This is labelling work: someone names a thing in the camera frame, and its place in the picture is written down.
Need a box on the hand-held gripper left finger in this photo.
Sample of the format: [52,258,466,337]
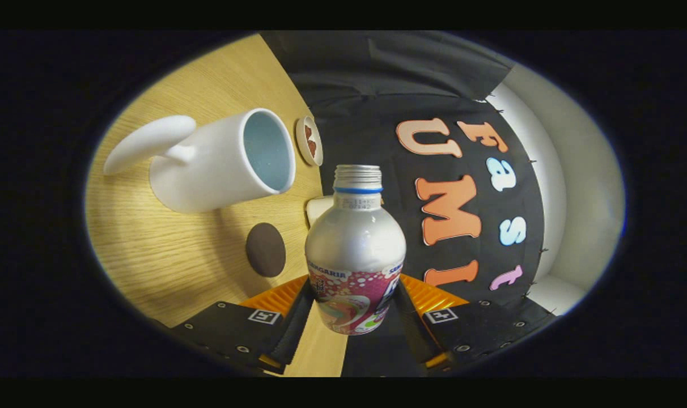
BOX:
[171,276,316,375]

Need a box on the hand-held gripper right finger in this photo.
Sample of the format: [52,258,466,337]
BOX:
[393,274,557,372]

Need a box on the silver juice bottle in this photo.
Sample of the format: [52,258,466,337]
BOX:
[305,164,407,336]

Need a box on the white cup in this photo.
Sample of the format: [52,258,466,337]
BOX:
[104,108,296,214]

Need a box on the white plate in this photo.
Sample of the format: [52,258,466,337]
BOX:
[295,116,324,167]

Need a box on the wooden table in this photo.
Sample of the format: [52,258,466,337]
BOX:
[86,33,350,377]

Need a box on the white toaster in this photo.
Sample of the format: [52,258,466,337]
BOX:
[306,195,336,229]

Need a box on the brown round coaster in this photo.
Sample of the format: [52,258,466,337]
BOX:
[245,222,287,278]

